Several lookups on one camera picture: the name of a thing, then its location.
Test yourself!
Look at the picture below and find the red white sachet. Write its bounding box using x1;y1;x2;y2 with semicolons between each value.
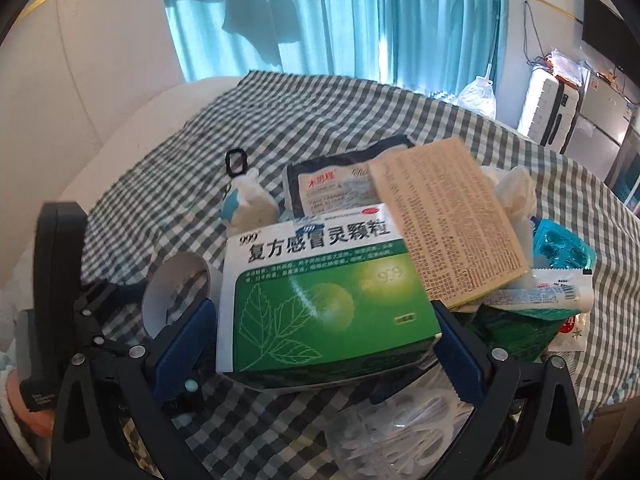
548;313;590;352

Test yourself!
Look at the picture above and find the green 999 medicine box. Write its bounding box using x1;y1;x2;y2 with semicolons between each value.
216;204;440;384

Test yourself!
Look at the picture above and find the dark tissue paper pack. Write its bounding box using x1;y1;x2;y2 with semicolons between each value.
282;136;414;219

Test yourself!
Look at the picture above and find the checkered tablecloth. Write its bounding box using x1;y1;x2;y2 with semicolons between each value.
82;72;639;479

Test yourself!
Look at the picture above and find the teal blister pack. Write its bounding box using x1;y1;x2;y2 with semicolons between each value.
533;219;596;271

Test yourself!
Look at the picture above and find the teal curtain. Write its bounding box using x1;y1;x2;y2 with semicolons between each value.
164;0;508;94

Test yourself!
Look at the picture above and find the white suitcase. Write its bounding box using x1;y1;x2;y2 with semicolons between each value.
516;67;579;153

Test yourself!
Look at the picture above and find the green snack bag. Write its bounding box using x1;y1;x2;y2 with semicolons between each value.
466;306;576;363

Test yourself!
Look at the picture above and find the large water jug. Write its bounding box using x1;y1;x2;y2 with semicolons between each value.
457;76;497;119

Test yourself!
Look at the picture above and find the white duck figurine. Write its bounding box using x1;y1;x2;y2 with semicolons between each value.
221;148;280;237

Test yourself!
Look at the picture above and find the black wall television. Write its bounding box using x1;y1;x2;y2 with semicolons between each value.
582;0;640;86

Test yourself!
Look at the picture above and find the silver mini fridge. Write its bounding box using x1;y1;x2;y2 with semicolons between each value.
563;70;634;181

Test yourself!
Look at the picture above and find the tan cardboard medicine box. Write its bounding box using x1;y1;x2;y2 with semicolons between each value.
368;138;528;309

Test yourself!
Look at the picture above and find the white tape roll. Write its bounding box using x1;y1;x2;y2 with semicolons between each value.
141;252;222;338

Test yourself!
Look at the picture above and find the white ointment tube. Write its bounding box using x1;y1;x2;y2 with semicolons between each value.
480;269;594;313

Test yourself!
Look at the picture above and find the clear cotton swab container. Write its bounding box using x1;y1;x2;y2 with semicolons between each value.
324;365;474;479

